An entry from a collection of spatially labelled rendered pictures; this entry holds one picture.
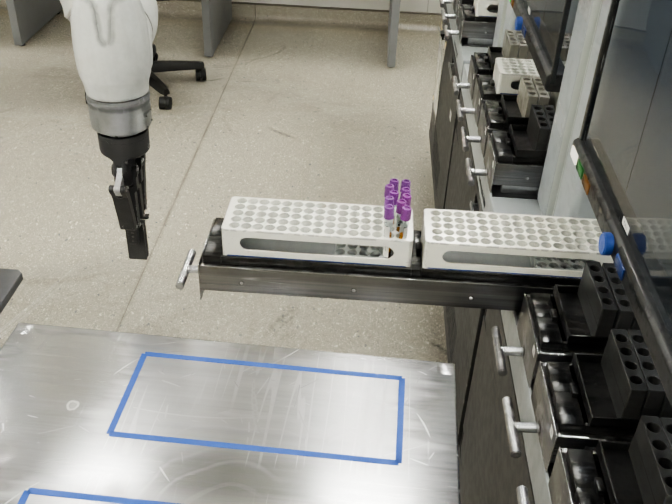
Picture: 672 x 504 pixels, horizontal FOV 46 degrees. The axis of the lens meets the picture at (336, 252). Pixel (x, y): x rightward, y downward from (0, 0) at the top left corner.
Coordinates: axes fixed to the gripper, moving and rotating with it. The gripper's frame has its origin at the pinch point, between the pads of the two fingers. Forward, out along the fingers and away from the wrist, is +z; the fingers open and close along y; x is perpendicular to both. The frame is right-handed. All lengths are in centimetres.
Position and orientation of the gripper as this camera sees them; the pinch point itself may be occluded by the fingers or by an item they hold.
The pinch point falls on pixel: (136, 239)
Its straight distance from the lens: 133.4
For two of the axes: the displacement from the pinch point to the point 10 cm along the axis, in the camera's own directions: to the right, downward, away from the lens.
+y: 0.6, -5.7, 8.2
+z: -0.4, 8.2, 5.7
